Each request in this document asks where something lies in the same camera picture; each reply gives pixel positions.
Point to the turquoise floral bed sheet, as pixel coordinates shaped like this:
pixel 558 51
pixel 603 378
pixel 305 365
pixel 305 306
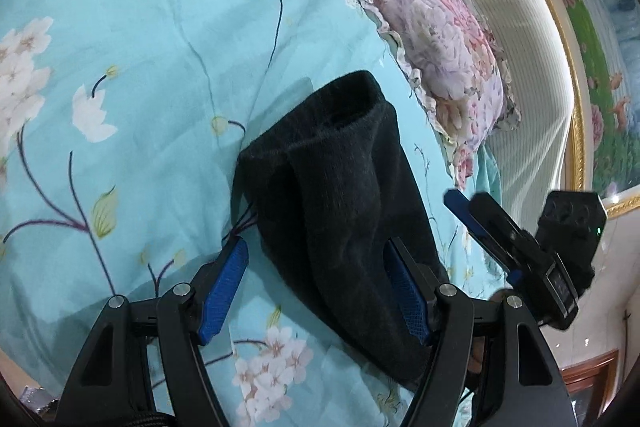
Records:
pixel 122 122

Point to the right hand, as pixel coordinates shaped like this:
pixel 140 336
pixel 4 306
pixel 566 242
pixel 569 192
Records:
pixel 475 364

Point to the black pants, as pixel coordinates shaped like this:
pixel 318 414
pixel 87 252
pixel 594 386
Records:
pixel 331 185

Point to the beige striped headboard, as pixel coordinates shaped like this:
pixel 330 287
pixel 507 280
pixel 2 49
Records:
pixel 530 157

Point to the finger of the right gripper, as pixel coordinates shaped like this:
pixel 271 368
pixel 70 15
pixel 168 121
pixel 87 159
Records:
pixel 459 205
pixel 499 235

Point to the wooden furniture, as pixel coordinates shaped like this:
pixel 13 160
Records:
pixel 591 386

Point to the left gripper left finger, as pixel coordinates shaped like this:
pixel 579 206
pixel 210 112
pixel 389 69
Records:
pixel 216 285

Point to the gold framed floral painting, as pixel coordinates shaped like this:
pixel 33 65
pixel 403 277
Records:
pixel 607 32

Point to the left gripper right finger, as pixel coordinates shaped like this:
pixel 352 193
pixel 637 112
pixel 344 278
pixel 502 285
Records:
pixel 414 285

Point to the pink floral ruffled pillow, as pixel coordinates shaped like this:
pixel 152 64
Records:
pixel 457 70

